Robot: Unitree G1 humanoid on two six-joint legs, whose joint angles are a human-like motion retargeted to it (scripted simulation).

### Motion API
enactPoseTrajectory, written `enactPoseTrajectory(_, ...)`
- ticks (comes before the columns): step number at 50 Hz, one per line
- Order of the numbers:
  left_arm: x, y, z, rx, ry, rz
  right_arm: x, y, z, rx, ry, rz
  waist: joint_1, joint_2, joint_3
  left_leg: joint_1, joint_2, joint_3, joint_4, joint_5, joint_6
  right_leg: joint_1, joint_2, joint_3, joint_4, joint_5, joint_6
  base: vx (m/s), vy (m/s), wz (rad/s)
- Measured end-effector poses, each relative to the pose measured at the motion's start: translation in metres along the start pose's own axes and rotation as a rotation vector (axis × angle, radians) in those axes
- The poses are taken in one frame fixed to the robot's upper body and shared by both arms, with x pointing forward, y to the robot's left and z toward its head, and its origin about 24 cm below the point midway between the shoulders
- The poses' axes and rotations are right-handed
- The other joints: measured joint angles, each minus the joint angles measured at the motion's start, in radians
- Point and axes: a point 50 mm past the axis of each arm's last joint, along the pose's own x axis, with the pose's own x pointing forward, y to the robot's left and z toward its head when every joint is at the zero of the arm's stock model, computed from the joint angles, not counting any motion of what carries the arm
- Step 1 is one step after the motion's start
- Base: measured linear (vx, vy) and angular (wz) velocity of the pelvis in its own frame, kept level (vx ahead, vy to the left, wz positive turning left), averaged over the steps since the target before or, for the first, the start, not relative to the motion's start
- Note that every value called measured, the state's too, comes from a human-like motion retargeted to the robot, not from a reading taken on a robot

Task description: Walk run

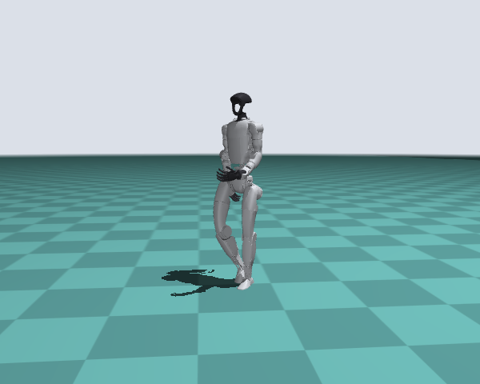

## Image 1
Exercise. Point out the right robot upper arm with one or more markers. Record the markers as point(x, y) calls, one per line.
point(224, 153)

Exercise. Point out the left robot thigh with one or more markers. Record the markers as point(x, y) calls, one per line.
point(251, 193)

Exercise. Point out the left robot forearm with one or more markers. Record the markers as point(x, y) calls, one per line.
point(251, 164)

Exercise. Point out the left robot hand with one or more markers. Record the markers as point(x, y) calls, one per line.
point(231, 175)

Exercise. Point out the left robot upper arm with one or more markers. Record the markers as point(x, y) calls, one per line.
point(256, 129)

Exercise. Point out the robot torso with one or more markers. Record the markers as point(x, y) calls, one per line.
point(239, 142)

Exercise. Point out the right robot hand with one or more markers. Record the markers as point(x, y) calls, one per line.
point(235, 197)

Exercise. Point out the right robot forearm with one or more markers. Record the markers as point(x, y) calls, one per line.
point(226, 163)

